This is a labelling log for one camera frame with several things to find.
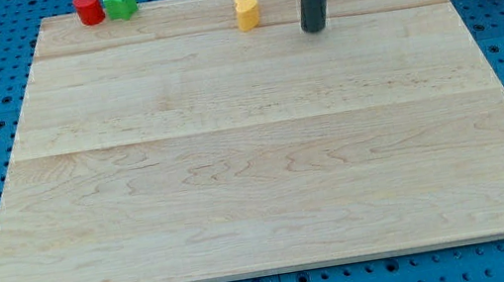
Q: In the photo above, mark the red cylinder block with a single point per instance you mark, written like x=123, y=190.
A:
x=90, y=12

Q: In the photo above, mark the light wooden board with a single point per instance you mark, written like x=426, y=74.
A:
x=175, y=148

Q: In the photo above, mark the yellow heart block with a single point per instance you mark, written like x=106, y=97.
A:
x=247, y=12

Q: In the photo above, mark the green star block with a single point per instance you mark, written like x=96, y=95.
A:
x=120, y=9

